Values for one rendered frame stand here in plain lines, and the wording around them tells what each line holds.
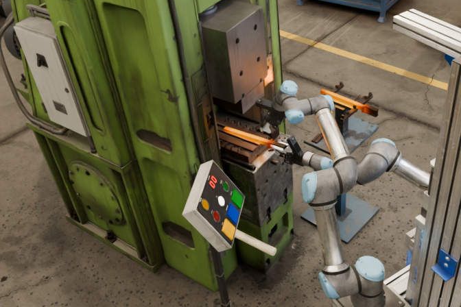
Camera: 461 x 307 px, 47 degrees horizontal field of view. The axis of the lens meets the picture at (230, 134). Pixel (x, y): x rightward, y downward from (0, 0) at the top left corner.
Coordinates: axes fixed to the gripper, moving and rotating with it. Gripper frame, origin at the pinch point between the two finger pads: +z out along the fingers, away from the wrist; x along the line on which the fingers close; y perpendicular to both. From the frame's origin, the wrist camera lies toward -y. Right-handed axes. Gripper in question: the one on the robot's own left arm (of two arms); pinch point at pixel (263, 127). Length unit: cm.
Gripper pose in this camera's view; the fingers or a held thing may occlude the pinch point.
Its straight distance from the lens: 267.1
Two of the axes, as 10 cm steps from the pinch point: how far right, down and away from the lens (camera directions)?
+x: 5.9, -5.5, 5.9
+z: -2.6, 5.6, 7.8
